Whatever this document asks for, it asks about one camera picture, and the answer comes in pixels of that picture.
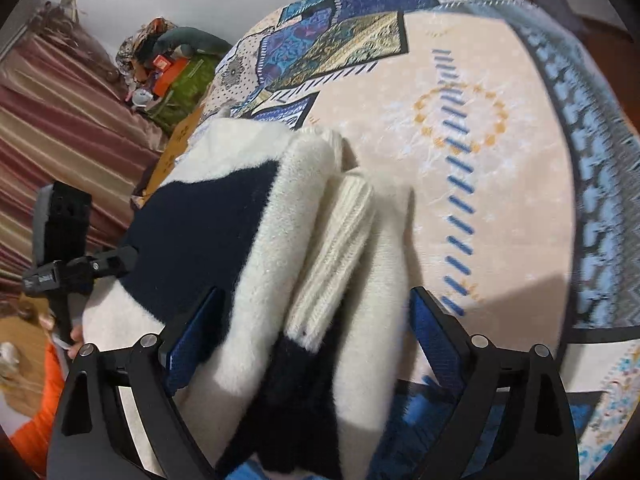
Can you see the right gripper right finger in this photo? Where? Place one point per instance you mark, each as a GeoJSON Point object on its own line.
{"type": "Point", "coordinates": [536, 437]}

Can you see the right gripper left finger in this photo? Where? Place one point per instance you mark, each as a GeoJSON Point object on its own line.
{"type": "Point", "coordinates": [91, 438]}

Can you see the black and white striped sweater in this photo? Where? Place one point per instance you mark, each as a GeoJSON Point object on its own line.
{"type": "Point", "coordinates": [300, 360]}

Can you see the striped maroon curtain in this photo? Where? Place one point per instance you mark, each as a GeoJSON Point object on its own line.
{"type": "Point", "coordinates": [63, 117]}

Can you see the wooden lap desk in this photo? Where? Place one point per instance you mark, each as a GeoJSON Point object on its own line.
{"type": "Point", "coordinates": [175, 147]}

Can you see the green basket of clutter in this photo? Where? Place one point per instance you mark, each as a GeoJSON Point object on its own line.
{"type": "Point", "coordinates": [165, 89]}

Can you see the grey plush toy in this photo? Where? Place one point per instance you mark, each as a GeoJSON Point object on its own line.
{"type": "Point", "coordinates": [184, 42]}

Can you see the blue patchwork bed quilt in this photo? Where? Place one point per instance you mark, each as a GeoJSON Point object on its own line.
{"type": "Point", "coordinates": [524, 170]}

